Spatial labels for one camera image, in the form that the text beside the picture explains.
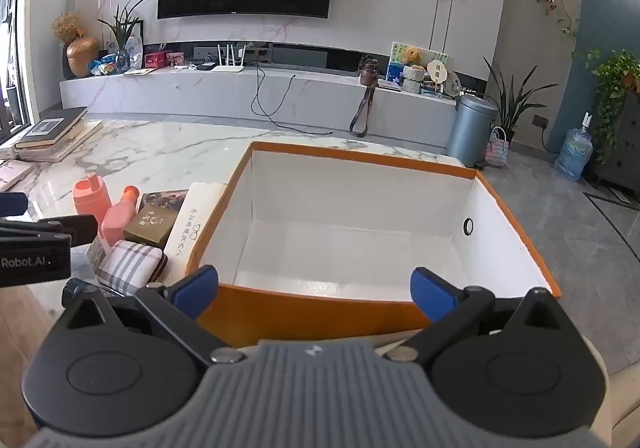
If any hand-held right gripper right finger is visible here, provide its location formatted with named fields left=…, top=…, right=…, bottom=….
left=387, top=267, right=572, bottom=365

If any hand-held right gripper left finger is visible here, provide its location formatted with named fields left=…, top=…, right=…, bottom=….
left=62, top=265, right=247, bottom=369

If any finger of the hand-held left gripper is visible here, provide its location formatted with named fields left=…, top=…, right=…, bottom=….
left=0, top=215, right=99, bottom=249
left=0, top=192, right=29, bottom=217

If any pink lidded bottle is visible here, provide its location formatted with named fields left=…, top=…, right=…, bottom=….
left=72, top=173, right=115, bottom=269

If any plaid zip case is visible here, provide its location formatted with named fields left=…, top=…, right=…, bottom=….
left=95, top=241, right=169, bottom=295

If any white glasses case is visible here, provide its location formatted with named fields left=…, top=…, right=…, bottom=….
left=164, top=182, right=232, bottom=280

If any picture-printed card box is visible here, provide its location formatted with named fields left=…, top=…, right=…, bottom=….
left=139, top=189, right=190, bottom=217

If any orange cardboard box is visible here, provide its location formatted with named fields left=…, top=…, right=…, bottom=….
left=186, top=141, right=563, bottom=349

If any white book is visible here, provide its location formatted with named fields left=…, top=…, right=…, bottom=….
left=0, top=161, right=35, bottom=193

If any pink bottle orange cap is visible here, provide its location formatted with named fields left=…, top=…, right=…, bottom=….
left=100, top=185, right=142, bottom=249

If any gold brown small box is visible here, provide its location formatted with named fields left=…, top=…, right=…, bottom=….
left=122, top=205, right=179, bottom=249

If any dark hardcover book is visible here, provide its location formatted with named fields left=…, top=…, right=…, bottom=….
left=14, top=106, right=89, bottom=149

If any woven handbag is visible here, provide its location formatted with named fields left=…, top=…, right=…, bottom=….
left=484, top=127, right=510, bottom=166

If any gold round vase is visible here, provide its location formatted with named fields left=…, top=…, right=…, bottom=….
left=66, top=37, right=99, bottom=78

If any blue snack bag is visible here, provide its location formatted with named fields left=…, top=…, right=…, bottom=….
left=89, top=53, right=119, bottom=76

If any blue-grey pedal bin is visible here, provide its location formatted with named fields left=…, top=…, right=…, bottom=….
left=446, top=94, right=500, bottom=168

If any clear plastic bag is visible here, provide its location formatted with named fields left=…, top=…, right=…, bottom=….
left=125, top=36, right=144, bottom=69

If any dried flower bunch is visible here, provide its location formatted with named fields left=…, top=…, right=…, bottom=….
left=51, top=11, right=84, bottom=45

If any white marble tv bench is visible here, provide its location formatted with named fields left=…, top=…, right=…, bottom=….
left=59, top=66, right=458, bottom=149

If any blue water jug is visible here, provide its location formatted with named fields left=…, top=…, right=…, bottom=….
left=554, top=112, right=594, bottom=181

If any green leafy potted plant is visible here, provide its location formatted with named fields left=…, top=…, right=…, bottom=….
left=97, top=0, right=150, bottom=74

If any tall-leaf floor plant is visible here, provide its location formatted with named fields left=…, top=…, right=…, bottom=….
left=482, top=56, right=558, bottom=145

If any white knitted pot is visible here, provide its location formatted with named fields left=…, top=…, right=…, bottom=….
left=402, top=64, right=426, bottom=93

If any white round fan ornament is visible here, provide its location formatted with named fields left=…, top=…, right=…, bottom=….
left=425, top=57, right=449, bottom=85

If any white router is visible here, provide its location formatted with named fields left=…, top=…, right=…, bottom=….
left=212, top=43, right=246, bottom=73

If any green picture board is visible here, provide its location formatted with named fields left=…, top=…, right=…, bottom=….
left=387, top=42, right=448, bottom=84

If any dark cabinet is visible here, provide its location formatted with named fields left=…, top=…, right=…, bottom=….
left=595, top=88, right=640, bottom=201

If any green ivy plant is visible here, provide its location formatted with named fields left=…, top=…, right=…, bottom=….
left=585, top=48, right=640, bottom=164

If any window frame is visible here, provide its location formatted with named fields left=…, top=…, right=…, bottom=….
left=0, top=0, right=37, bottom=139

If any black cable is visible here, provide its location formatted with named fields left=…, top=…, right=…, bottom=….
left=251, top=62, right=333, bottom=135

